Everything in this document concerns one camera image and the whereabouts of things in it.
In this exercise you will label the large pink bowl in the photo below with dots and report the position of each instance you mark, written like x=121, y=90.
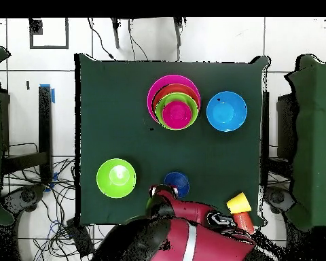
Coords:
x=168, y=79

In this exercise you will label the dark blue bowl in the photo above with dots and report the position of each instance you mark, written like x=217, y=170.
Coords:
x=178, y=179

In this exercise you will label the orange cup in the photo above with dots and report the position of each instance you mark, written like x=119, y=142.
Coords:
x=244, y=221

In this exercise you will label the black stand leg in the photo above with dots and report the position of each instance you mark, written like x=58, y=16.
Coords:
x=115, y=32
x=178, y=30

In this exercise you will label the orange bowl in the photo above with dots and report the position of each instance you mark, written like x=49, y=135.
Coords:
x=174, y=88

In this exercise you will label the green bowl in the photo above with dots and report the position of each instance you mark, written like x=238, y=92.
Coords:
x=116, y=178
x=160, y=108

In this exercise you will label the grey square frame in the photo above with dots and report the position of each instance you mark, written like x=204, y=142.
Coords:
x=49, y=47

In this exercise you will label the small crimson bowl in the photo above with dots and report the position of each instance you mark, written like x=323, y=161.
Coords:
x=176, y=114

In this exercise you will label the black metal stand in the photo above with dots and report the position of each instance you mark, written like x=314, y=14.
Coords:
x=45, y=122
x=285, y=122

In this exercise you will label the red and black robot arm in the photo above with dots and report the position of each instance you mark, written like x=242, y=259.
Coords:
x=193, y=239

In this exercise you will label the yellow cup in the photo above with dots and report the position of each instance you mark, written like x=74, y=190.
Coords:
x=238, y=204

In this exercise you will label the light blue bowl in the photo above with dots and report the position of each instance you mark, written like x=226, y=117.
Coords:
x=226, y=111

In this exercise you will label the dark green tablecloth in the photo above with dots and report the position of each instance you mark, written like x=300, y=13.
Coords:
x=111, y=130

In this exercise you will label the black power strip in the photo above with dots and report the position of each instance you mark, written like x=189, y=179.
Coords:
x=80, y=239

